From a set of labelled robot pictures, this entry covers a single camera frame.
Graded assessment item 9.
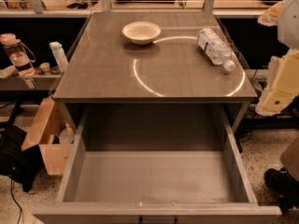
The white paper bowl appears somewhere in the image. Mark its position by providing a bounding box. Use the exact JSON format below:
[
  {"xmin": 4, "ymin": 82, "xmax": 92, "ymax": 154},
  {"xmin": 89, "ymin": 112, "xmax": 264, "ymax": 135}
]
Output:
[{"xmin": 122, "ymin": 21, "xmax": 161, "ymax": 45}]

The black shoe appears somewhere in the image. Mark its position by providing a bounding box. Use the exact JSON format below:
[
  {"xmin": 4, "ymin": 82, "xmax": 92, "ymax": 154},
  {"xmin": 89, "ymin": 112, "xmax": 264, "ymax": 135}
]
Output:
[{"xmin": 264, "ymin": 168, "xmax": 299, "ymax": 214}]

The black bag on floor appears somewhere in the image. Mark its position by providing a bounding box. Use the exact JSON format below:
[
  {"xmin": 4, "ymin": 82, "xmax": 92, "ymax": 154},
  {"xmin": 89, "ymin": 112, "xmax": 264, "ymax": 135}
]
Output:
[{"xmin": 0, "ymin": 126, "xmax": 44, "ymax": 192}]

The pink lidded drink bottle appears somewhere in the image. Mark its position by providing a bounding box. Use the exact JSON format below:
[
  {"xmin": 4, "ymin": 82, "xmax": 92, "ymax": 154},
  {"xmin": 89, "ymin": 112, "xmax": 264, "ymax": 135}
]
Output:
[{"xmin": 0, "ymin": 33, "xmax": 36, "ymax": 77}]

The small jar on shelf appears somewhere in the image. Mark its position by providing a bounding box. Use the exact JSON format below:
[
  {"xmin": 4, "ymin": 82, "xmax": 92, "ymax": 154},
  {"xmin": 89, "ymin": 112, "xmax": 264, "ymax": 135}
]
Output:
[{"xmin": 40, "ymin": 63, "xmax": 50, "ymax": 75}]

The white bottle on shelf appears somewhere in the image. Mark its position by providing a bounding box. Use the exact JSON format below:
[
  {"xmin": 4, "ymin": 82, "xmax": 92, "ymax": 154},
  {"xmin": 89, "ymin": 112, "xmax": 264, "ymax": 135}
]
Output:
[{"xmin": 50, "ymin": 41, "xmax": 68, "ymax": 73}]

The black floor cable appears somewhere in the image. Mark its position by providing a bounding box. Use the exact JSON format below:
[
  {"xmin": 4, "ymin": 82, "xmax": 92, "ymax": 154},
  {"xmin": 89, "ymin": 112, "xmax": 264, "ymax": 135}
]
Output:
[{"xmin": 9, "ymin": 179, "xmax": 24, "ymax": 224}]

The open cardboard box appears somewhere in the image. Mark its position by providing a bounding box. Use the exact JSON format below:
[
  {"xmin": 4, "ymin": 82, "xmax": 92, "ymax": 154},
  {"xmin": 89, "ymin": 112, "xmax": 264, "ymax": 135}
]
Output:
[{"xmin": 21, "ymin": 97, "xmax": 74, "ymax": 175}]

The beige trouser leg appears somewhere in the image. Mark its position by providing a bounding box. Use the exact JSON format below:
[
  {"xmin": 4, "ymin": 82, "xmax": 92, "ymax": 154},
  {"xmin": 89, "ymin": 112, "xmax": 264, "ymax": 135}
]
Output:
[{"xmin": 280, "ymin": 136, "xmax": 299, "ymax": 181}]

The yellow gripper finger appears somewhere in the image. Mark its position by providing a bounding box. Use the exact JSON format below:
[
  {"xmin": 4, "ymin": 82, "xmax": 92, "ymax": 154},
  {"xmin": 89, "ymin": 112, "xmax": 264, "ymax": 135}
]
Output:
[
  {"xmin": 258, "ymin": 0, "xmax": 285, "ymax": 26},
  {"xmin": 255, "ymin": 50, "xmax": 299, "ymax": 117}
]

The open grey top drawer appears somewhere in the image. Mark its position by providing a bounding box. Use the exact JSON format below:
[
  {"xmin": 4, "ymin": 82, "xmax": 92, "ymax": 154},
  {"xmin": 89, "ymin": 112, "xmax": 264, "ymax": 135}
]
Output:
[{"xmin": 32, "ymin": 103, "xmax": 282, "ymax": 224}]

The grey cabinet with top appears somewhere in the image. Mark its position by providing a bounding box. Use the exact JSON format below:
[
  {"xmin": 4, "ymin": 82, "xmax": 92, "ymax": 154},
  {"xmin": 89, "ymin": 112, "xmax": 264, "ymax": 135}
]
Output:
[{"xmin": 51, "ymin": 10, "xmax": 259, "ymax": 151}]

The black drawer handle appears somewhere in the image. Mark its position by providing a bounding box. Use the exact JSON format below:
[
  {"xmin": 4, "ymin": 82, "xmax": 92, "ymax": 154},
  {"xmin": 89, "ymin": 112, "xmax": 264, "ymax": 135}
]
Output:
[{"xmin": 138, "ymin": 216, "xmax": 178, "ymax": 224}]

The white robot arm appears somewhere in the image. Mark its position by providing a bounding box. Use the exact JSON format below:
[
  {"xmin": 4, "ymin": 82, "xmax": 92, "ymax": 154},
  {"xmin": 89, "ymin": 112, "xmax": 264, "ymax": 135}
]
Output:
[{"xmin": 255, "ymin": 0, "xmax": 299, "ymax": 116}]

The clear plastic water bottle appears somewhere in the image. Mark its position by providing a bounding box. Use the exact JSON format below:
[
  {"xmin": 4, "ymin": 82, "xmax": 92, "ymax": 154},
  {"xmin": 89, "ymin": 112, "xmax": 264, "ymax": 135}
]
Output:
[{"xmin": 197, "ymin": 28, "xmax": 235, "ymax": 72}]

